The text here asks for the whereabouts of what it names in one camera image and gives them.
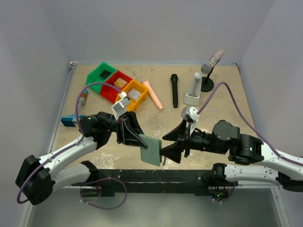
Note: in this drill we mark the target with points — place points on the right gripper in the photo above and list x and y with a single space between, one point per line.
173 152

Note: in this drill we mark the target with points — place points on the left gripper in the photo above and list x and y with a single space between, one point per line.
128 129

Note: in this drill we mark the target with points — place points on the sage green card holder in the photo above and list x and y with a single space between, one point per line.
151 155

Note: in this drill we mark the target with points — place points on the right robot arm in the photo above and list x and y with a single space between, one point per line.
253 159

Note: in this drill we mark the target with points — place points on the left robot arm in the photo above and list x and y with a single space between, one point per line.
39 177

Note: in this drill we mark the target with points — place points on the yellow plastic bin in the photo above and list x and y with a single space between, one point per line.
141 88

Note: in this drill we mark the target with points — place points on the block in yellow bin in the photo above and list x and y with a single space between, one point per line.
134 94

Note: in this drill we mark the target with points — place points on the grey metronome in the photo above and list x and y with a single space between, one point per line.
192 95

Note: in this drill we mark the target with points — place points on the pink microphone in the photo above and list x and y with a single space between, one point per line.
153 95

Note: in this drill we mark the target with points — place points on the block in red bin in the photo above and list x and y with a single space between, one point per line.
120 83

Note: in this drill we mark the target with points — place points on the black microphone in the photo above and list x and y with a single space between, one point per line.
174 81

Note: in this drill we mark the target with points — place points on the black microphone stand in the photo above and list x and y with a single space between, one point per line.
207 83

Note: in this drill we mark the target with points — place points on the toy block hammer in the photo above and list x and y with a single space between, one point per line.
70 120

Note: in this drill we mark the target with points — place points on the green plastic bin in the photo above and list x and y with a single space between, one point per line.
101 73

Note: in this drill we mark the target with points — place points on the glitter microphone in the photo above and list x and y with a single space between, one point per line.
211 62

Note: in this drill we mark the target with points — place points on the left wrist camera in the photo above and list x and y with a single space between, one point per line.
120 107

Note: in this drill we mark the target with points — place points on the aluminium frame rail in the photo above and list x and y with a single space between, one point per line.
27 208

